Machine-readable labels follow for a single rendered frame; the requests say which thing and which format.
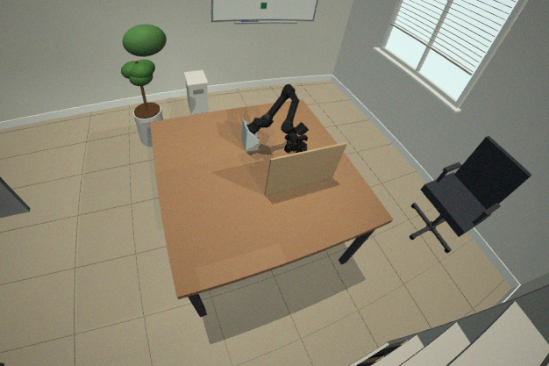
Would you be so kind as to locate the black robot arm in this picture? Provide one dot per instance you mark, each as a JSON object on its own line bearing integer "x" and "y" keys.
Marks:
{"x": 287, "y": 125}

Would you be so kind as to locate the brown flat board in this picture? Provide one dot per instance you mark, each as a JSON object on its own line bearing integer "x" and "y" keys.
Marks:
{"x": 296, "y": 170}

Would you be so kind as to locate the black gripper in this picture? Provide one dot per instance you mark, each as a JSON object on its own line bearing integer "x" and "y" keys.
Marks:
{"x": 300, "y": 143}

